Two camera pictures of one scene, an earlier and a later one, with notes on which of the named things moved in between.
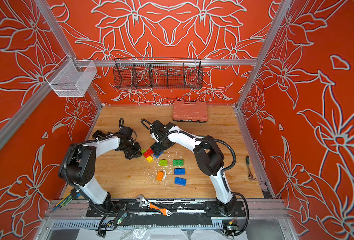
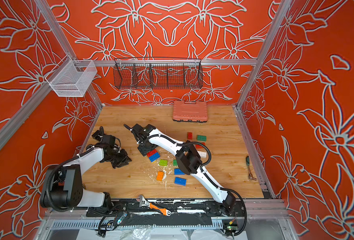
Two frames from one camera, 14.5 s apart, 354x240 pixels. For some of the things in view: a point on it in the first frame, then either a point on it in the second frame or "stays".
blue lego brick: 179,171 stays
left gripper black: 137,152 -> 124,158
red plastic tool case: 190,111 stays
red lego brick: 148,153 stays
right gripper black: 161,147 -> 144,148
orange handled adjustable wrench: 143,203 stays
